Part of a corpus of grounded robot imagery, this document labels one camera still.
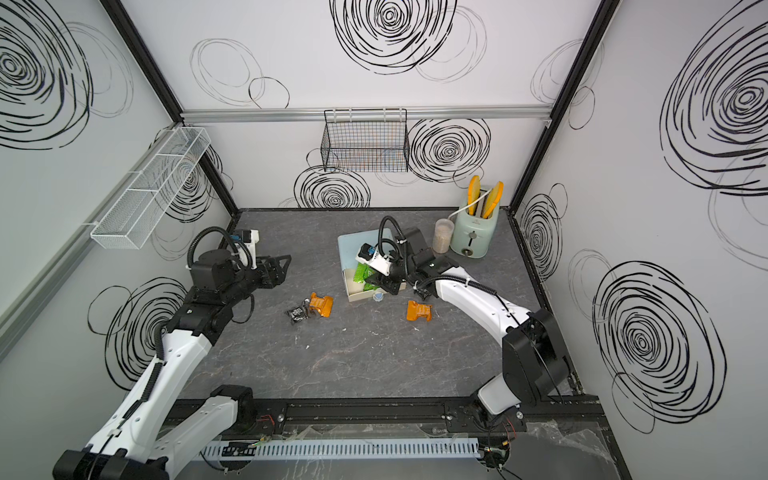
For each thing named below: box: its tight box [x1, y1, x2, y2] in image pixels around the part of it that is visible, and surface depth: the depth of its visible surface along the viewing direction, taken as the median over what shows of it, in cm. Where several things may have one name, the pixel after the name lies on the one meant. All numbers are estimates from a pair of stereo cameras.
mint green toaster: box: [450, 206, 500, 259], surface depth 99 cm
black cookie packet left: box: [287, 306, 309, 323], surface depth 93 cm
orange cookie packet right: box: [406, 300, 433, 322], surface depth 93 cm
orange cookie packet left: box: [309, 292, 334, 318], surface depth 95 cm
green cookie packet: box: [353, 262, 380, 291], surface depth 80 cm
